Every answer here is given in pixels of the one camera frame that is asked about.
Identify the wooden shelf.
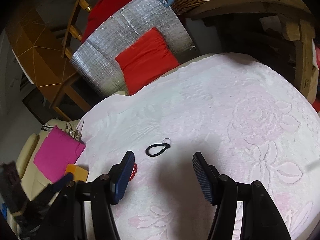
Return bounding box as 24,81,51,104
186,0,320,100

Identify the red bead bracelet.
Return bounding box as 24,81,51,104
128,162,138,181

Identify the red cloth on railing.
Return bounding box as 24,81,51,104
81,0,132,43

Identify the wooden cabinet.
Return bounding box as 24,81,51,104
5,2,91,121

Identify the orange cardboard box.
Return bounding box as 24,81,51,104
65,164,89,182

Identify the magenta pillow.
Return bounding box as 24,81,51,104
33,126,86,183

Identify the silver foil insulation sheet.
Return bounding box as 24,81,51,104
71,0,200,97

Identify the red pillow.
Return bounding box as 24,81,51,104
116,27,180,95

